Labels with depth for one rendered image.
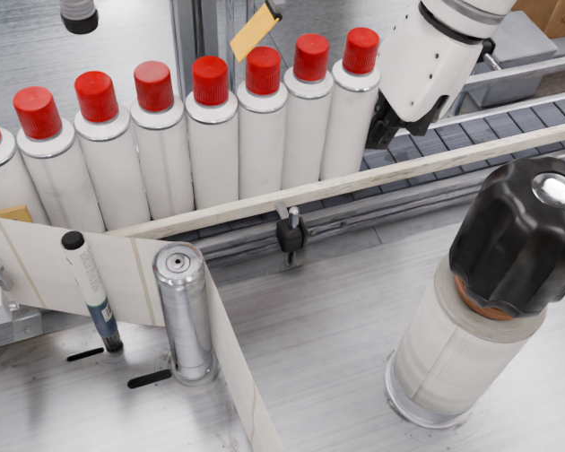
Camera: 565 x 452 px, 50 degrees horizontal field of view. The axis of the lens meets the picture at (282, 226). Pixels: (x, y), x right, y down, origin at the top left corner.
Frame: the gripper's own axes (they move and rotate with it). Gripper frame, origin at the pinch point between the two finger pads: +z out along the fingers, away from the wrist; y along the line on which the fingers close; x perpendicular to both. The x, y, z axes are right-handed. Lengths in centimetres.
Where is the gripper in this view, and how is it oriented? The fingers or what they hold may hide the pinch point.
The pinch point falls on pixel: (379, 132)
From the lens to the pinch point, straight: 72.8
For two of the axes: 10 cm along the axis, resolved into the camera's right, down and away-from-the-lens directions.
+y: 3.3, 7.7, -5.5
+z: -3.7, 6.4, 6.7
